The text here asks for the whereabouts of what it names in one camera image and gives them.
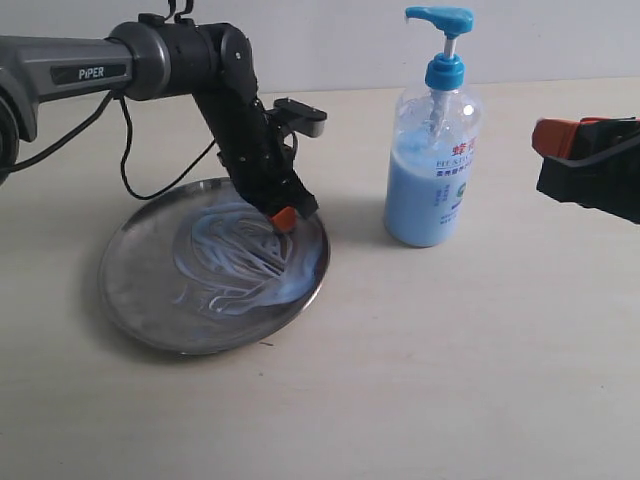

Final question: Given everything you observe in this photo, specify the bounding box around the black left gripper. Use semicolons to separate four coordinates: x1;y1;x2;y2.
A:
217;112;318;234

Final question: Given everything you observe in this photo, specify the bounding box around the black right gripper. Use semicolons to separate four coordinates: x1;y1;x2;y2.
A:
531;117;639;224

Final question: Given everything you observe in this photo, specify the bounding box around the pale blue soap puddle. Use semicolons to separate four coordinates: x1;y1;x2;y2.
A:
172;201;324;319

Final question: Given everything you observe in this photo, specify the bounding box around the round stainless steel plate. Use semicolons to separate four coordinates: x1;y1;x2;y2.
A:
99;178;330;355

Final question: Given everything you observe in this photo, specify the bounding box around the blue soap pump bottle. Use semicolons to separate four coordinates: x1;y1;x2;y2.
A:
383;6;482;248

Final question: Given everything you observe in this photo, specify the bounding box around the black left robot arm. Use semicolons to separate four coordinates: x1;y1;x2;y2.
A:
1;13;327;232

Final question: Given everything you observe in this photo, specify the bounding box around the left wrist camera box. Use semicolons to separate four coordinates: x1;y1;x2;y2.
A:
267;97;328;138

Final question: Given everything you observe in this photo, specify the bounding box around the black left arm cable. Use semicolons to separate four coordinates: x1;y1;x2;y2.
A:
0;0;221;201

